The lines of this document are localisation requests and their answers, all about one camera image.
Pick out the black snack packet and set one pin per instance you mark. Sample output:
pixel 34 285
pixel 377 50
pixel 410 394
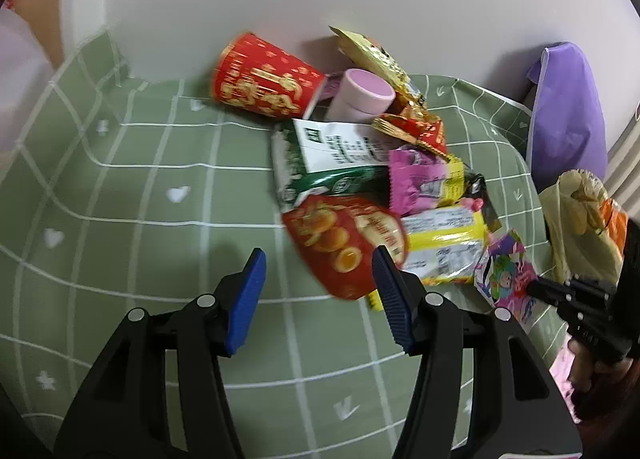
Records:
pixel 475 184

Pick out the gold foil packet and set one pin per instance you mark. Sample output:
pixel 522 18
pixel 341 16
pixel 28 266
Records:
pixel 370 56

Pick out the green grid bedsheet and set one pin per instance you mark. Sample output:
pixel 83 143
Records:
pixel 150 239

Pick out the red paper cup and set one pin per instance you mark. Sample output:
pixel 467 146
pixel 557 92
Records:
pixel 260 79

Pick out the beige woven basket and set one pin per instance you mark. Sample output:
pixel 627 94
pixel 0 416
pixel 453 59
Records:
pixel 575 234

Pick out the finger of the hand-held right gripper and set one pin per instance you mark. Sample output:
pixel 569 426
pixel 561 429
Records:
pixel 550 291

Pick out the person's right forearm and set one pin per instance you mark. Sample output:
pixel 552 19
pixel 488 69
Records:
pixel 610 404

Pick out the pale pink cloth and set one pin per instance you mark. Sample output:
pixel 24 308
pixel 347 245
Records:
pixel 20 89

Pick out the pink cylindrical jar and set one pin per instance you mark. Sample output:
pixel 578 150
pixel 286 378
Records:
pixel 360 94

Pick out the purple cloth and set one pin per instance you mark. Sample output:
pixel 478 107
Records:
pixel 565 129

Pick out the white pleated curtain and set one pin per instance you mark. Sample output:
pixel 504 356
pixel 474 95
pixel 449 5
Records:
pixel 627 164

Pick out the red and gold candy packet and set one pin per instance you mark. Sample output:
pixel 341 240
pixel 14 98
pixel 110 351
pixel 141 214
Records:
pixel 420 131

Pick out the red snack bag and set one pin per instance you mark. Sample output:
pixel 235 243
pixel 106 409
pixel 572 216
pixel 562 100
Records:
pixel 325 234

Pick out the green and white milk carton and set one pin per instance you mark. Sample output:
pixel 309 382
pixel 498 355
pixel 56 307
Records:
pixel 330 149

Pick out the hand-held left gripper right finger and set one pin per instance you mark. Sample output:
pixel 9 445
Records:
pixel 392 299

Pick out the orange packet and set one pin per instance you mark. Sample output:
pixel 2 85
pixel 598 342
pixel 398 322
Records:
pixel 615 224

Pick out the colourful cartoon packet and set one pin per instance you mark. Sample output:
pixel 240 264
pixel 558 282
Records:
pixel 505 274

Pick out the magenta and yellow snack packet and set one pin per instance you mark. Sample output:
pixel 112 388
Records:
pixel 415 179

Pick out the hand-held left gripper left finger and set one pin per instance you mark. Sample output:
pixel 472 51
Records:
pixel 247 299

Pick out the person's right hand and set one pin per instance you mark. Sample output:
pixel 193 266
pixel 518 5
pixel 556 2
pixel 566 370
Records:
pixel 585 364

